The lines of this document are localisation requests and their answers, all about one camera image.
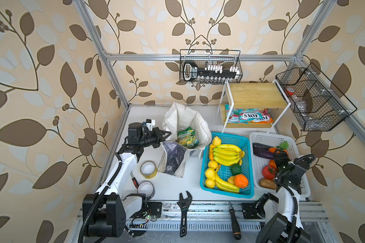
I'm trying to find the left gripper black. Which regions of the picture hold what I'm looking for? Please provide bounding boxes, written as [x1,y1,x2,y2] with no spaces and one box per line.
[138,128,171,149]

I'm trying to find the small orange pumpkin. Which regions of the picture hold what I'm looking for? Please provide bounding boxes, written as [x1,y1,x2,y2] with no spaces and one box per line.
[269,160,277,169]

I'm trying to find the green snack bag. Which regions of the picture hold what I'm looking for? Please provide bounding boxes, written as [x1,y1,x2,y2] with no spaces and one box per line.
[177,135,199,149]
[177,127,195,138]

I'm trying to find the white canvas tote bag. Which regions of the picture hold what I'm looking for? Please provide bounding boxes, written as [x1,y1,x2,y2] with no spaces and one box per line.
[158,102,213,178]

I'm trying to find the purple eggplant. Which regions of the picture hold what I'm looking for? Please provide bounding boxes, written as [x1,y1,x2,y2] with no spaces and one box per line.
[253,148,274,160]

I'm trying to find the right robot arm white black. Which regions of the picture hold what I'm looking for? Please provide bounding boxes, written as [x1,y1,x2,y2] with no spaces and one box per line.
[256,153,316,243]

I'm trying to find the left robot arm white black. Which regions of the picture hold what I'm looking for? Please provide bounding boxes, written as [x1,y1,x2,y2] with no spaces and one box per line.
[78,119,172,243]

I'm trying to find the Fox's candy bag right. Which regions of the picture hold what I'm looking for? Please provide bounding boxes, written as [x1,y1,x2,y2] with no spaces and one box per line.
[239,109,274,124]

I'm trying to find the fox's candy bag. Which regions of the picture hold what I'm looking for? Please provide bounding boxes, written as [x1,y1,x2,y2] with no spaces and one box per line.
[239,109,274,124]
[225,104,252,124]

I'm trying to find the Fox's candy bag left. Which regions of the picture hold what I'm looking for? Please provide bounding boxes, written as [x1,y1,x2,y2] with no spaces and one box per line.
[225,104,252,124]

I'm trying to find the brown potato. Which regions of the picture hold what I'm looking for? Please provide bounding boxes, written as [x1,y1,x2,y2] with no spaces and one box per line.
[259,178,277,190]

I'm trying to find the orange carrot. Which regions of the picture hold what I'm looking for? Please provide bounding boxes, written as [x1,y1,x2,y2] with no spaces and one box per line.
[268,141,289,153]

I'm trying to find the white plastic basket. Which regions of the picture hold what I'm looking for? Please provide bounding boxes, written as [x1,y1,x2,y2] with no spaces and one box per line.
[249,132,311,198]

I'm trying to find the yellow tape roll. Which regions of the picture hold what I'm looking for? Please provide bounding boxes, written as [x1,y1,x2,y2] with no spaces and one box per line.
[140,161,158,179]

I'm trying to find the dark eggplant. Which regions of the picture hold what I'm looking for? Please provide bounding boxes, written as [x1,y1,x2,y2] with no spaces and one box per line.
[252,143,272,151]

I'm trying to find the orange fruit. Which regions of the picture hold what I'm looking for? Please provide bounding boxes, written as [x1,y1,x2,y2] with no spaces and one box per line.
[234,174,249,189]

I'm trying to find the orange mango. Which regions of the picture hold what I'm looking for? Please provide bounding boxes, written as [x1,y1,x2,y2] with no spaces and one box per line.
[209,144,216,161]

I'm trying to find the green avocado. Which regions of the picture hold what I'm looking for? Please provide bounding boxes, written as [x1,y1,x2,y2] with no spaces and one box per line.
[230,164,242,176]

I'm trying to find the teal plastic basket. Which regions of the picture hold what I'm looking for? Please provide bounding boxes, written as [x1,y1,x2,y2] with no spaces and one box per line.
[200,132,254,199]

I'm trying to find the upper banana bunch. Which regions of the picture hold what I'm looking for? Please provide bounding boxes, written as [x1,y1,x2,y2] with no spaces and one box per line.
[214,144,245,166]

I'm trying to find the banana bunch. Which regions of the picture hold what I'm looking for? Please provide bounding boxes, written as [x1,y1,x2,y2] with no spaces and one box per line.
[215,174,240,193]
[214,144,245,166]

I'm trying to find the black tape roll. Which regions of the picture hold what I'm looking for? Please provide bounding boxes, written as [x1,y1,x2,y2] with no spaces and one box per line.
[137,181,155,200]

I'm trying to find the lower banana bunch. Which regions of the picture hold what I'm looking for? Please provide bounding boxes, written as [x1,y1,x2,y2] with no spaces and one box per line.
[215,174,240,193]

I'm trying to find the yellow lemon bottom left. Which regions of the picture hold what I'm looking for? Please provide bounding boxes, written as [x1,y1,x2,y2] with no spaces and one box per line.
[205,179,216,189]

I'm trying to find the black adjustable wrench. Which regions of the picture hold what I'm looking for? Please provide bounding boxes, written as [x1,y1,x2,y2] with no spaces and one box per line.
[177,191,192,238]

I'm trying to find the plastic bottle red cap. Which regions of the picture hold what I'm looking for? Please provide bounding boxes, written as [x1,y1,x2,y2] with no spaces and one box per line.
[286,87,307,112]

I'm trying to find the black orange screwdriver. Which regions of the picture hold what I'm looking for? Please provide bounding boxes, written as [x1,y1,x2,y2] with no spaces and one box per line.
[228,202,242,240]

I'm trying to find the black socket wrench set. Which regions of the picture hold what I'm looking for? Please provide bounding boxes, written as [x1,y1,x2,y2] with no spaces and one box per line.
[180,60,242,83]

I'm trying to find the white wooden two-tier shelf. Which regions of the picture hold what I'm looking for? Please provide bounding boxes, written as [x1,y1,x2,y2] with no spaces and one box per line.
[217,80,291,133]

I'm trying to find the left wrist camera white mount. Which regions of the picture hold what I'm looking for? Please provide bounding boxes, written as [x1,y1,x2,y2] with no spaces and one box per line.
[143,119,156,131]

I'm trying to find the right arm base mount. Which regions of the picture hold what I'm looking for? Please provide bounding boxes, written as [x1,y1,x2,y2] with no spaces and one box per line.
[241,201,265,220]

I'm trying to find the small red handled ratchet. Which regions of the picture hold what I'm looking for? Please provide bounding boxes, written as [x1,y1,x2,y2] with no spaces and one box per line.
[130,173,139,189]

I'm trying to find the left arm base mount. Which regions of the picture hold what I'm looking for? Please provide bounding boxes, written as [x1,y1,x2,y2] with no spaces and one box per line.
[121,201,163,238]

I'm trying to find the black wire basket right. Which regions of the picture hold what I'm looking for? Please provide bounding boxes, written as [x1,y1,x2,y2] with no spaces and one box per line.
[276,62,357,132]

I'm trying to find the black wire basket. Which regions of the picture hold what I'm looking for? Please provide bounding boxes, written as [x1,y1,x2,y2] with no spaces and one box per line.
[179,49,243,85]
[276,62,357,132]

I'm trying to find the black wire basket centre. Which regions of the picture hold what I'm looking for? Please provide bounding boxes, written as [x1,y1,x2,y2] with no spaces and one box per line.
[179,49,243,85]

